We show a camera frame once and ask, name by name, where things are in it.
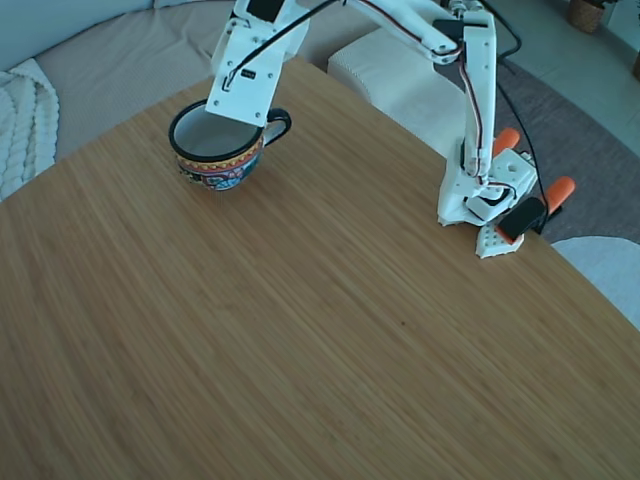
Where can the colourful patterned ceramic cup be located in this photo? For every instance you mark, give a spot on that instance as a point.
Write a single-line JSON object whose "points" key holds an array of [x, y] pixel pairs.
{"points": [[220, 170]]}

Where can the white ribbed ottoman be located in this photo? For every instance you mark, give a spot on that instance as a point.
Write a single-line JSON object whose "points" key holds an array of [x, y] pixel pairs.
{"points": [[390, 85]]}

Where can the beige sofa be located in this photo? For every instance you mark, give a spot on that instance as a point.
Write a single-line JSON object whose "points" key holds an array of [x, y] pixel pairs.
{"points": [[125, 65]]}

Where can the white sandal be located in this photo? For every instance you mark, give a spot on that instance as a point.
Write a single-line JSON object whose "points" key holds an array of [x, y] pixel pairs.
{"points": [[470, 5]]}

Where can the orange and black clamp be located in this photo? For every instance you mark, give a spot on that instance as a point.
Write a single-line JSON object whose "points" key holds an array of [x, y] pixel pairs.
{"points": [[507, 140], [522, 217]]}

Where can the white knitted blanket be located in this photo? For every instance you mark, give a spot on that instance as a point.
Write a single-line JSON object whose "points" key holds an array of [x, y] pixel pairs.
{"points": [[20, 125]]}

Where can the wicker basket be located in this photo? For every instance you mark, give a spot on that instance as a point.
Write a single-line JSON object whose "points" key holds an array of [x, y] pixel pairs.
{"points": [[590, 15]]}

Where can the grey rug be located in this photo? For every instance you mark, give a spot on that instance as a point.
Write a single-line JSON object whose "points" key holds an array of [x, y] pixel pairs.
{"points": [[590, 140]]}

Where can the white round pouf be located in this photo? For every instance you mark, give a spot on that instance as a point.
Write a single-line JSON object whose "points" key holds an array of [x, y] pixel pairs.
{"points": [[610, 270]]}

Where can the flat white camera plate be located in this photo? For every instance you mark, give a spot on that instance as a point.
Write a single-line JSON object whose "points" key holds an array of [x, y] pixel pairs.
{"points": [[240, 102]]}

